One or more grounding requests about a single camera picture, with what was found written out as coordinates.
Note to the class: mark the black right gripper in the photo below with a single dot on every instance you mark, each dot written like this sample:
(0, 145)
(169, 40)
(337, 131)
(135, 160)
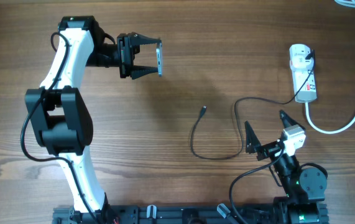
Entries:
(253, 144)

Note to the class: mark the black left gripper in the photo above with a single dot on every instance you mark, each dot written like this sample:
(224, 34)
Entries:
(125, 58)

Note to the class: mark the blue Galaxy smartphone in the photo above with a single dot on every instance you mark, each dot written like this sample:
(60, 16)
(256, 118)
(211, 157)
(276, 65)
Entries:
(159, 58)

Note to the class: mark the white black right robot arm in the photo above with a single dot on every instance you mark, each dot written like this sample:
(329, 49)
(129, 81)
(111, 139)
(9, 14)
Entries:
(304, 184)

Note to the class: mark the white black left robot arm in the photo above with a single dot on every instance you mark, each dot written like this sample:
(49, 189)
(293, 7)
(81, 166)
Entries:
(60, 119)

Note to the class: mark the white power strip socket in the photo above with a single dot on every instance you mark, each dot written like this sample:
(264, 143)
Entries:
(302, 65)

